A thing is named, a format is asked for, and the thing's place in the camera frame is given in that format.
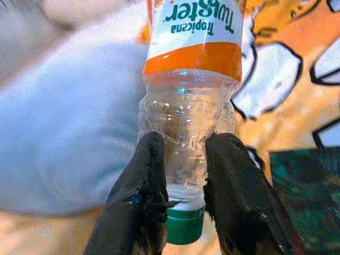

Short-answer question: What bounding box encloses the grey pillow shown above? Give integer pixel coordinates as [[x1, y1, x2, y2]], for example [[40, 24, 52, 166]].
[[0, 26, 149, 217]]

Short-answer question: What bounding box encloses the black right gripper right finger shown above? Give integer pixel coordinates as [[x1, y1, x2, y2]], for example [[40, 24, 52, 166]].
[[203, 132, 306, 255]]

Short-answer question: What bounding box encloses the clear plastic orange-label bottle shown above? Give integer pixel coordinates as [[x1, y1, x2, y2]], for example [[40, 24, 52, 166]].
[[137, 0, 247, 245]]

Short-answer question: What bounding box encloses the yellow cartoon egg blanket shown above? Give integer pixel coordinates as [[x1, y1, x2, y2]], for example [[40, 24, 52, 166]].
[[135, 0, 340, 186]]

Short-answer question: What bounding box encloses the dark red-green cover book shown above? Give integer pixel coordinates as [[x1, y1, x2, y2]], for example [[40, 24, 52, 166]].
[[268, 148, 340, 255]]

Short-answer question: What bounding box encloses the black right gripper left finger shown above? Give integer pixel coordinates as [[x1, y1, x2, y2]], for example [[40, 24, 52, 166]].
[[84, 131, 181, 255]]

